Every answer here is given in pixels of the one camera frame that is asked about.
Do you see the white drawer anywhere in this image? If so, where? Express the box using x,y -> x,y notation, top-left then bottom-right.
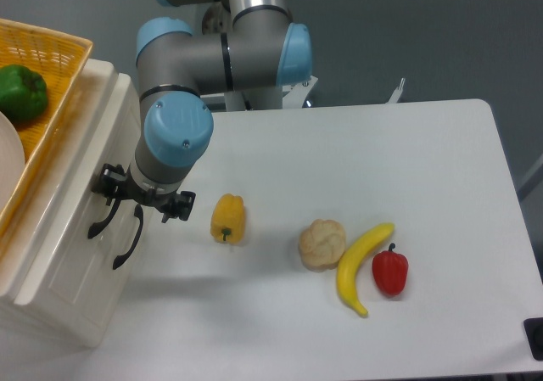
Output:
16,74 -> 140,310

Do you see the yellow woven basket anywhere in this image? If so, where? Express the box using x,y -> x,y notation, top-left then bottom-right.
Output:
0,18 -> 94,238

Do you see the bread roll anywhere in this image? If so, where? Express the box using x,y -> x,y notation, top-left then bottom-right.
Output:
298,219 -> 346,271

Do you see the white plate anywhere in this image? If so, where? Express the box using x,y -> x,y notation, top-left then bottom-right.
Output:
0,114 -> 25,211

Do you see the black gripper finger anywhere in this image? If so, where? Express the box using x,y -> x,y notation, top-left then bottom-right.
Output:
91,164 -> 128,205
160,191 -> 196,223

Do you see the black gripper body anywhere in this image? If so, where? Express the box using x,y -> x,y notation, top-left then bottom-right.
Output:
125,168 -> 178,216

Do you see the white drawer cabinet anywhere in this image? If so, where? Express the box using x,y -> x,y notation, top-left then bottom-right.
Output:
0,58 -> 166,349

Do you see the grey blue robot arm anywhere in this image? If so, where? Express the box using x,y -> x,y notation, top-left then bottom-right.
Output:
92,0 -> 312,220

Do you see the red bell pepper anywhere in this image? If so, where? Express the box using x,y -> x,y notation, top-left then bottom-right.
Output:
372,243 -> 409,297

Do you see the black lower drawer handle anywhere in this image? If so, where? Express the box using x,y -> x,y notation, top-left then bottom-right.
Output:
112,205 -> 144,271

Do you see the black drawer handle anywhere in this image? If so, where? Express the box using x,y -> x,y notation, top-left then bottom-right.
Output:
87,199 -> 121,239
112,205 -> 144,271

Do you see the yellow banana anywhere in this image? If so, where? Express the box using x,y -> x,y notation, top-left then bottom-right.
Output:
336,222 -> 395,317

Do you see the black top drawer handle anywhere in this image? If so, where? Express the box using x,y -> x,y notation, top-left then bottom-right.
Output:
87,199 -> 121,239

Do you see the green bell pepper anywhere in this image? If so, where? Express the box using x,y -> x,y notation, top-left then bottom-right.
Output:
1,64 -> 48,122

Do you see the black object at table edge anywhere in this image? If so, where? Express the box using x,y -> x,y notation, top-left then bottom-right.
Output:
523,317 -> 543,361

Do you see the yellow bell pepper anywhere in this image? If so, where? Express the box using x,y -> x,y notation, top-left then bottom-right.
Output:
210,193 -> 246,245

